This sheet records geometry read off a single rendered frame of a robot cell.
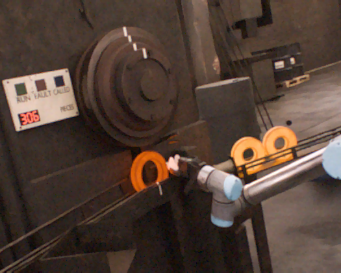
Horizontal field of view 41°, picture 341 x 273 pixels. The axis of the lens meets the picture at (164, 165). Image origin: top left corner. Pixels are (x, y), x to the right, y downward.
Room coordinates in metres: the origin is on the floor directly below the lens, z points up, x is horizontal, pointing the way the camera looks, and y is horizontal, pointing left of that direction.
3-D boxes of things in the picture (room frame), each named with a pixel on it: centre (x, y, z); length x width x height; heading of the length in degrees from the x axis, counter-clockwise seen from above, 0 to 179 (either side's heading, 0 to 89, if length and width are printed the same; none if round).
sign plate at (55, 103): (1.71, 0.39, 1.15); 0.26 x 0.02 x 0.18; 132
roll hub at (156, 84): (1.78, 0.00, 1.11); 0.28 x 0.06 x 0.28; 132
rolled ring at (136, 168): (1.86, 0.07, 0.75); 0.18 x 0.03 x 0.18; 133
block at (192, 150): (2.02, -0.10, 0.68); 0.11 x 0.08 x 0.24; 42
